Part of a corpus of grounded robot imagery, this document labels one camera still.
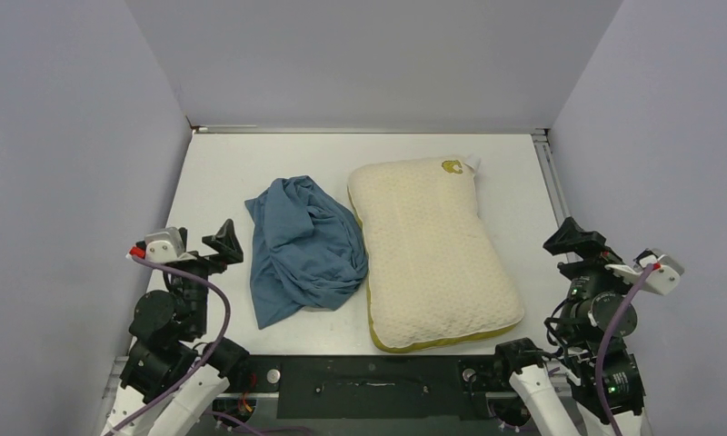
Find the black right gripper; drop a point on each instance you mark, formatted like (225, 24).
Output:
(587, 243)

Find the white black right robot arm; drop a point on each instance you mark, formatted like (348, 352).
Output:
(605, 384)

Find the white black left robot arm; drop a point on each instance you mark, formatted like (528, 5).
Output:
(180, 359)

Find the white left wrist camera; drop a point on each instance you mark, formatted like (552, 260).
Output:
(164, 246)

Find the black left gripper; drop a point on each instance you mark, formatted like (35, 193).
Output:
(226, 245)

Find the yellow white pillow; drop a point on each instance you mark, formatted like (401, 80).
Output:
(435, 278)

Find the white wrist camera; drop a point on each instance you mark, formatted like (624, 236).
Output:
(654, 271)
(164, 246)

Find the aluminium frame rail right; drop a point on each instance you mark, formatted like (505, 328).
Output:
(551, 178)

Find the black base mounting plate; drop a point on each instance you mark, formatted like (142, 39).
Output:
(468, 387)

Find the blue pillowcase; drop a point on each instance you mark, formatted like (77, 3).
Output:
(308, 250)

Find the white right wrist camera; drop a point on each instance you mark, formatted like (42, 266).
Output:
(654, 271)

